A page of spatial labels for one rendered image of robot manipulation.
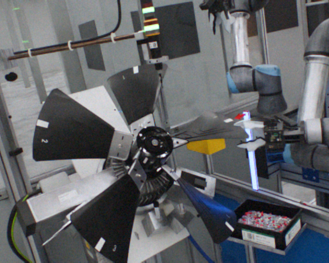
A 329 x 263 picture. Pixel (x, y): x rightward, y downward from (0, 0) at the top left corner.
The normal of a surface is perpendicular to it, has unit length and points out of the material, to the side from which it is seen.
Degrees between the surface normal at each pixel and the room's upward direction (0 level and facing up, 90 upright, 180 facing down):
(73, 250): 90
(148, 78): 39
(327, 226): 90
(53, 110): 73
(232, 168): 90
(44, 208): 50
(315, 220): 90
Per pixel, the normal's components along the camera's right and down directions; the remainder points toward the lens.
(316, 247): -0.81, 0.30
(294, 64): 0.40, 0.18
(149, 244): 0.31, -0.51
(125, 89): -0.37, -0.40
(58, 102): 0.15, -0.10
